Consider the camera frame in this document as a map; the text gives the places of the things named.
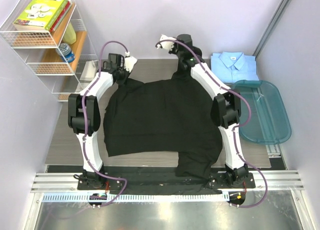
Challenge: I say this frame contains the folded light blue shirt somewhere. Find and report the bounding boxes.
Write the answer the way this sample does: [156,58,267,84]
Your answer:
[210,51,259,84]

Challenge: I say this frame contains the red cover book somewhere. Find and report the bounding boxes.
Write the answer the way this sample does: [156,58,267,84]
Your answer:
[49,0,72,32]

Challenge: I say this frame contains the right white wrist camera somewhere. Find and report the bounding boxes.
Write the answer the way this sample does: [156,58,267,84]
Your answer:
[155,34,177,54]

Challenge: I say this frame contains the green cover book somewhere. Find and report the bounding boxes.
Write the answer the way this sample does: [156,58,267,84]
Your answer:
[13,0,69,31]

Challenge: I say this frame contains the white slotted cable duct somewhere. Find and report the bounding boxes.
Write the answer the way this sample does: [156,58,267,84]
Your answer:
[42,192,230,203]

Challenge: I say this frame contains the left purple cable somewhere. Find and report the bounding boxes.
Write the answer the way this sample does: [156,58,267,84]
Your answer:
[82,41,131,206]

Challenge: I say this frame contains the black long sleeve shirt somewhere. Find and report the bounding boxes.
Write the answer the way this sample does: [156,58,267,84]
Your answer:
[103,72,223,179]

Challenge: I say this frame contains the teal plastic tray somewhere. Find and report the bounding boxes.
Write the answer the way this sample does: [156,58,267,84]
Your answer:
[233,80,292,145]

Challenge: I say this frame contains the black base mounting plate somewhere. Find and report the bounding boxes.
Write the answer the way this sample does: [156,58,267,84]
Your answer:
[73,167,256,196]

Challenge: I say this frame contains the grey aluminium wall post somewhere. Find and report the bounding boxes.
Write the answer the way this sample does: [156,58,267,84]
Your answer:
[253,0,292,58]

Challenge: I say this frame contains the blue lidded jar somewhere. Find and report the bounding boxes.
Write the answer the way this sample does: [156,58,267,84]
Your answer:
[55,43,75,63]

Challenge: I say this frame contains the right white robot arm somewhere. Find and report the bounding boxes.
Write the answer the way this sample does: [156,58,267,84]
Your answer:
[170,34,249,188]

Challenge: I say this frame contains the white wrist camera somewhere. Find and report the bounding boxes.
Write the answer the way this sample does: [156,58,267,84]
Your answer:
[155,34,177,54]
[124,52,138,73]

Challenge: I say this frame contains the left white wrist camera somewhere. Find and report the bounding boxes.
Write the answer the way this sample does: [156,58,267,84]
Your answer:
[124,52,138,73]

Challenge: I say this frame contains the yellow green bottle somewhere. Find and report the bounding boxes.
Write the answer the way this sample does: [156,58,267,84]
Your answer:
[62,22,77,45]

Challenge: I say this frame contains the white paper booklet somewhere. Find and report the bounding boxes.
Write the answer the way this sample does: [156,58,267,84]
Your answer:
[79,60,98,82]

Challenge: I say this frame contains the white wire shelf rack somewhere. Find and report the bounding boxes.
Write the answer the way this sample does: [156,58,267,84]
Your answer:
[0,0,98,102]

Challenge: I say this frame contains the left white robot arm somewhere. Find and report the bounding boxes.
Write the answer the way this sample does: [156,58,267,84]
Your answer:
[67,51,137,190]

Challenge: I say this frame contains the aluminium frame rail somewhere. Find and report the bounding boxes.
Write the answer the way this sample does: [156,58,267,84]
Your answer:
[31,170,305,193]

